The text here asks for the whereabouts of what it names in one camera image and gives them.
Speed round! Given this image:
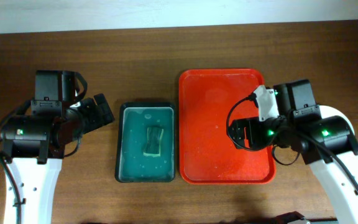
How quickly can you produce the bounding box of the yellow green sponge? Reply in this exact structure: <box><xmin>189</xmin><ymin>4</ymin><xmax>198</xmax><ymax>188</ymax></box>
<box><xmin>143</xmin><ymin>126</ymin><xmax>163</xmax><ymax>157</ymax></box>

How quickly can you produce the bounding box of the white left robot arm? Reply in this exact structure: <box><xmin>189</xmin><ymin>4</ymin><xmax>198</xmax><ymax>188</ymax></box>
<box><xmin>0</xmin><ymin>70</ymin><xmax>114</xmax><ymax>223</ymax></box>

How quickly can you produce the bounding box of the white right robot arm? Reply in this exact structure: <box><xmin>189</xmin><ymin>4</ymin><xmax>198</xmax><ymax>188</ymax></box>
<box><xmin>226</xmin><ymin>79</ymin><xmax>358</xmax><ymax>223</ymax></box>

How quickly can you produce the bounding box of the red plastic tray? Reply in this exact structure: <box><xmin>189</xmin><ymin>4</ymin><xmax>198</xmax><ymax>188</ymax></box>
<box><xmin>178</xmin><ymin>68</ymin><xmax>276</xmax><ymax>185</ymax></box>

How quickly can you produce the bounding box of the black water tray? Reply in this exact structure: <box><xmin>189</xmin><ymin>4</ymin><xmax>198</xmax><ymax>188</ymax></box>
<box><xmin>115</xmin><ymin>102</ymin><xmax>176</xmax><ymax>183</ymax></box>

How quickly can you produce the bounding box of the white plate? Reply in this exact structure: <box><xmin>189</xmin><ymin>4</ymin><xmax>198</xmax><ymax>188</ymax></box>
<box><xmin>318</xmin><ymin>105</ymin><xmax>355</xmax><ymax>138</ymax></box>

